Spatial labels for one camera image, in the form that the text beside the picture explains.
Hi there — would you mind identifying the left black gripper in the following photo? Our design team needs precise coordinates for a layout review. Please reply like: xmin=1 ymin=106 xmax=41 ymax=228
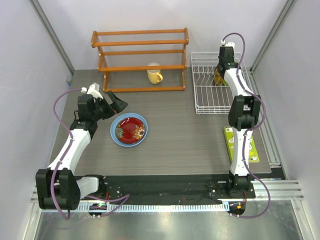
xmin=91 ymin=91 xmax=127 ymax=121

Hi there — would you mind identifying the brown yellow plate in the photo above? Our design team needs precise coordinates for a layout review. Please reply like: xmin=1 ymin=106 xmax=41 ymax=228
xmin=213 ymin=66 xmax=224 ymax=86

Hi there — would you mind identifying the blue plate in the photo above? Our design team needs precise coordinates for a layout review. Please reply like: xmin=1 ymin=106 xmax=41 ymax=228
xmin=110 ymin=113 xmax=149 ymax=148

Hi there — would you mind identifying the red floral plate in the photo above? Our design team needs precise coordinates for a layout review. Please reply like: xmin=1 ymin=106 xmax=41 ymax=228
xmin=114 ymin=117 xmax=147 ymax=145

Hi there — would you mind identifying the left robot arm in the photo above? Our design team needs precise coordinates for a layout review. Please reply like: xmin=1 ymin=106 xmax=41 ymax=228
xmin=35 ymin=88 xmax=128 ymax=211

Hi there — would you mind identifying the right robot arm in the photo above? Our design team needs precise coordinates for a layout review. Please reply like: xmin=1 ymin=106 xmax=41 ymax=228
xmin=215 ymin=42 xmax=261 ymax=198

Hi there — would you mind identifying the orange wooden shelf rack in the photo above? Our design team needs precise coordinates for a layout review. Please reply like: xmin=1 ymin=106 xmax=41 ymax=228
xmin=91 ymin=27 xmax=189 ymax=93

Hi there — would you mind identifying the yellow ceramic mug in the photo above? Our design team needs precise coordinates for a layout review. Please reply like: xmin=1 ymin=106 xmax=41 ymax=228
xmin=147 ymin=69 xmax=164 ymax=84

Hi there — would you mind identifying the green booklet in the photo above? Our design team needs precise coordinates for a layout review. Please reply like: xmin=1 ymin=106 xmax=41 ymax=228
xmin=223 ymin=126 xmax=260 ymax=163

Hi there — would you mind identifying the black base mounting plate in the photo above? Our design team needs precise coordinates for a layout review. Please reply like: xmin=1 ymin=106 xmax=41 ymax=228
xmin=92 ymin=174 xmax=256 ymax=206

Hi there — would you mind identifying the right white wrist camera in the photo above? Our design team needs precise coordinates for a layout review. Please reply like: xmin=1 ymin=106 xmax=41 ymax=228
xmin=220 ymin=40 xmax=235 ymax=48

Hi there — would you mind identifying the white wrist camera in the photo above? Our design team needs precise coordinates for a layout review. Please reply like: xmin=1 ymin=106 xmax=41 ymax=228
xmin=80 ymin=82 xmax=103 ymax=99
xmin=220 ymin=40 xmax=235 ymax=48

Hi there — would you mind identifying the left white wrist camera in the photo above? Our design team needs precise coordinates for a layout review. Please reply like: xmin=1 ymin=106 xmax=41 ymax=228
xmin=80 ymin=82 xmax=103 ymax=99

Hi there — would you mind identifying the white wire dish rack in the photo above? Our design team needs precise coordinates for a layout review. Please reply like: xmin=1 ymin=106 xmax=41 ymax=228
xmin=190 ymin=51 xmax=256 ymax=115

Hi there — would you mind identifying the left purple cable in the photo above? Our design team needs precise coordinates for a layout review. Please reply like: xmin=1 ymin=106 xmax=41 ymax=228
xmin=51 ymin=87 xmax=131 ymax=221

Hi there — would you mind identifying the white slotted cable duct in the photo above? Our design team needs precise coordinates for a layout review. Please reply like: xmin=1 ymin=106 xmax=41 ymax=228
xmin=41 ymin=202 xmax=230 ymax=213

